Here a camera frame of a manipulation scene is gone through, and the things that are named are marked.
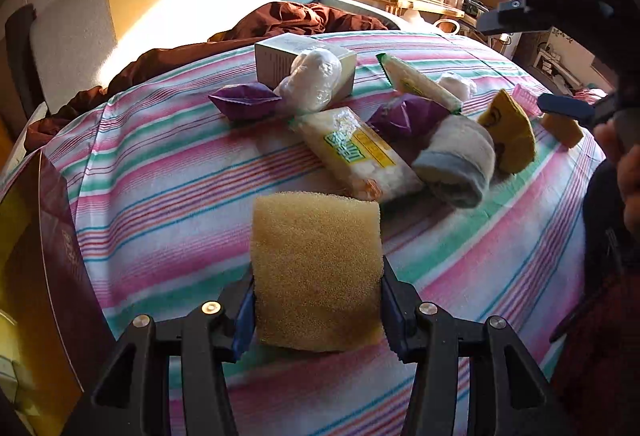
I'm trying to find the small white plastic bag ball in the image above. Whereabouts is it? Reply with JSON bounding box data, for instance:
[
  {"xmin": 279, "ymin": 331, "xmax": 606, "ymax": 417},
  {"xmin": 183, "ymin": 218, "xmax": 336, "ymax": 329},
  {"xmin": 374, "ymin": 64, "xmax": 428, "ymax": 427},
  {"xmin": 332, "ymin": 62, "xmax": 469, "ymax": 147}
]
[{"xmin": 437, "ymin": 71, "xmax": 478, "ymax": 101}]

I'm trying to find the large white plastic bag ball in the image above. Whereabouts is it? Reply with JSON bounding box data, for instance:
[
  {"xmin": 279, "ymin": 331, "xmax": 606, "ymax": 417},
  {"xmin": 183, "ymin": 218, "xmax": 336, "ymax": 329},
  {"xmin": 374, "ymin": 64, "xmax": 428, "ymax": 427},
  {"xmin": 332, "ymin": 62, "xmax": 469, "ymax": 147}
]
[{"xmin": 273, "ymin": 49, "xmax": 343, "ymax": 113}]

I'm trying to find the yellow knit pouch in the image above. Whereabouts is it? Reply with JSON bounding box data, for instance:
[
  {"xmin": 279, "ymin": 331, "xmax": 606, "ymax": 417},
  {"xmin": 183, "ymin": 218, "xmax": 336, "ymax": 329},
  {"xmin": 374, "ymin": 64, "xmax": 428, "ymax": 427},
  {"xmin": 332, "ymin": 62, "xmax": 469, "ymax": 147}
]
[{"xmin": 476, "ymin": 89, "xmax": 537, "ymax": 174}]

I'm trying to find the clear rice cracker packet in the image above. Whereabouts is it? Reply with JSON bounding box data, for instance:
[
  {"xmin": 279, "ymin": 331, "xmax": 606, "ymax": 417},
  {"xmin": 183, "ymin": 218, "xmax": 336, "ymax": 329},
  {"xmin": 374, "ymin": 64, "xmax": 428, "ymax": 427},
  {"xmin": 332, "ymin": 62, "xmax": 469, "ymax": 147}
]
[{"xmin": 290, "ymin": 106, "xmax": 426, "ymax": 203}]

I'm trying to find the person's right hand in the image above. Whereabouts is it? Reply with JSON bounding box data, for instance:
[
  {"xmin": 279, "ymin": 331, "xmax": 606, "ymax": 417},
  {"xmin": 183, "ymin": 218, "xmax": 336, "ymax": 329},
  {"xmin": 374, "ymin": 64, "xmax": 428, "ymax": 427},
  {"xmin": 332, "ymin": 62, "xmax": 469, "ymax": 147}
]
[{"xmin": 595, "ymin": 120, "xmax": 640, "ymax": 214}]

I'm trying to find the small pink item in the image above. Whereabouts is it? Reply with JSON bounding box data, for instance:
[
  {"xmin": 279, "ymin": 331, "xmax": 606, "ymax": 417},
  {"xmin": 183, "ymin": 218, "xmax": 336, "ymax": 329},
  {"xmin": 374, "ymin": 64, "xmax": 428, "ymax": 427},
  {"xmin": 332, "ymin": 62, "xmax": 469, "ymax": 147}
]
[{"xmin": 512, "ymin": 84, "xmax": 543, "ymax": 117}]

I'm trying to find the yellow sponge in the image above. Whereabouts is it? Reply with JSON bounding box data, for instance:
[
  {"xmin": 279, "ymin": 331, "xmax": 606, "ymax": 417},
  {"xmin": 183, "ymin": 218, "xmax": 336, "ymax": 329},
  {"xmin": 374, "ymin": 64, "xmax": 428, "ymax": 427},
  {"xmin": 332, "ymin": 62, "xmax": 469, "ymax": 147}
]
[{"xmin": 250, "ymin": 191, "xmax": 386, "ymax": 353}]

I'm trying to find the gold-lined tin box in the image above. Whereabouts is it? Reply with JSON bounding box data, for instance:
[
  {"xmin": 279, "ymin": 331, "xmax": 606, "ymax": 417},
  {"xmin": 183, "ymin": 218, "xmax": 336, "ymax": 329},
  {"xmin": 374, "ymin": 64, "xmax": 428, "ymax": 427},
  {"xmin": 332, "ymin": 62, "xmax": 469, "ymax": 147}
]
[{"xmin": 0, "ymin": 149, "xmax": 118, "ymax": 422}]

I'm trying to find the white carton box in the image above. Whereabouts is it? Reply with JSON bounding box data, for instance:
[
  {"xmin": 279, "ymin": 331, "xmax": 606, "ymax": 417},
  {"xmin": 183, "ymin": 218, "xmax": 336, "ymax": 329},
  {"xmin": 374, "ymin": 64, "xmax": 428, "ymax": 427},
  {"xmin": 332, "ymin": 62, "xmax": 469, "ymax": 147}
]
[{"xmin": 254, "ymin": 35, "xmax": 358, "ymax": 97}]

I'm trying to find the striped bedsheet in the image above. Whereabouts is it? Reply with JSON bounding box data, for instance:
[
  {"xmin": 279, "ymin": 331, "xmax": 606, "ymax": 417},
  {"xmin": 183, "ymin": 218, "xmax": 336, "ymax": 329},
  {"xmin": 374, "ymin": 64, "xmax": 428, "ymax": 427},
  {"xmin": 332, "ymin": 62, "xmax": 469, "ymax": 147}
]
[{"xmin": 0, "ymin": 30, "xmax": 608, "ymax": 436}]

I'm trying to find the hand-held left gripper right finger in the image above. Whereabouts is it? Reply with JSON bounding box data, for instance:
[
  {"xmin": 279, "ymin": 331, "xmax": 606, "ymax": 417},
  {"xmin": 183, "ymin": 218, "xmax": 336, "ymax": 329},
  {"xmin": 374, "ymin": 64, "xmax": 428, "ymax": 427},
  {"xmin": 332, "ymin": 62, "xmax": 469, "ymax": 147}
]
[{"xmin": 381, "ymin": 255, "xmax": 567, "ymax": 436}]

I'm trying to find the green-edged snack packet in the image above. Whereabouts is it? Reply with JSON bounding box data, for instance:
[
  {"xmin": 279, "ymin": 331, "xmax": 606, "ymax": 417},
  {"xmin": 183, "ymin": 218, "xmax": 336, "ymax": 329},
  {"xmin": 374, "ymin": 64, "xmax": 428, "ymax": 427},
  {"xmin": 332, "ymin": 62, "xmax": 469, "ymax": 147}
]
[{"xmin": 376, "ymin": 53, "xmax": 464, "ymax": 113}]

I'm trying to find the small orange sponge piece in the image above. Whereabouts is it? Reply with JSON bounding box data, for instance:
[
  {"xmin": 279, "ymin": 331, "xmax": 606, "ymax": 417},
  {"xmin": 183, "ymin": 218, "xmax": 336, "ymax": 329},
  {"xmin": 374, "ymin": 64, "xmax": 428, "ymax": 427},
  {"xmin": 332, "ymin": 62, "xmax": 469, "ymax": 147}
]
[{"xmin": 541, "ymin": 113, "xmax": 585, "ymax": 149}]

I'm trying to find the purple snack packet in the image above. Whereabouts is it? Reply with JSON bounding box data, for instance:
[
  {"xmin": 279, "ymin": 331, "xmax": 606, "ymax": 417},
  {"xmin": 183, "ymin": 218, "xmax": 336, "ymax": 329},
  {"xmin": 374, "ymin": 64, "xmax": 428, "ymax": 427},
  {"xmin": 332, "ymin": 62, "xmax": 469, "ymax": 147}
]
[
  {"xmin": 367, "ymin": 95, "xmax": 451, "ymax": 139},
  {"xmin": 208, "ymin": 83, "xmax": 283, "ymax": 123}
]

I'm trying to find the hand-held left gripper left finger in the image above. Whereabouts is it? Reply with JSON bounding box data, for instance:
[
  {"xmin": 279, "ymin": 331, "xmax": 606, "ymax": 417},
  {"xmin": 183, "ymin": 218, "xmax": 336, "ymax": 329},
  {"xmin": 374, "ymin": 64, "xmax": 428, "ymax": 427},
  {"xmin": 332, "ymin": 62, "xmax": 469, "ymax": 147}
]
[{"xmin": 60, "ymin": 265, "xmax": 257, "ymax": 436}]

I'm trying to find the person's red clothing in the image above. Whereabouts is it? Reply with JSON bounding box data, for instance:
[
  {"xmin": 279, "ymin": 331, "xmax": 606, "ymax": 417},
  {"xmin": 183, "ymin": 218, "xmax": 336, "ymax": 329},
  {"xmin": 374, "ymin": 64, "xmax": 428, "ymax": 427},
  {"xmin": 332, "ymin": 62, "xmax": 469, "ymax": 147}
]
[{"xmin": 550, "ymin": 266, "xmax": 640, "ymax": 436}]

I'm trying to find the person's right forearm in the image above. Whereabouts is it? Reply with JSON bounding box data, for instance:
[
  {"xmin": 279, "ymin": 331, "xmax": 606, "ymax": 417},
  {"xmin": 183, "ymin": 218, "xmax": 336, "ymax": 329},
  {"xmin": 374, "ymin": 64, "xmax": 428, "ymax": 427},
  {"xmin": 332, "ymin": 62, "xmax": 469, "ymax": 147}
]
[{"xmin": 582, "ymin": 161, "xmax": 640, "ymax": 277}]

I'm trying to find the brown blanket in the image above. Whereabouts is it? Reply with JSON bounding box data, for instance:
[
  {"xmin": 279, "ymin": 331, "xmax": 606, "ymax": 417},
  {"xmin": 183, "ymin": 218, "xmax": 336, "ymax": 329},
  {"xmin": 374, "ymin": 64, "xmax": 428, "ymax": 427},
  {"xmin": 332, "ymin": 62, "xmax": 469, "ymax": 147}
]
[{"xmin": 25, "ymin": 1, "xmax": 388, "ymax": 152}]

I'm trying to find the grey bed frame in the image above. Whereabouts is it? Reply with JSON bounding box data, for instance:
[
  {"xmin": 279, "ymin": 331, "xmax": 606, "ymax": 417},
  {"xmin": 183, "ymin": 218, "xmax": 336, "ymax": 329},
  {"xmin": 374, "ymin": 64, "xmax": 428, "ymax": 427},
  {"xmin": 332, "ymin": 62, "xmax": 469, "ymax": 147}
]
[{"xmin": 317, "ymin": 0, "xmax": 401, "ymax": 30}]

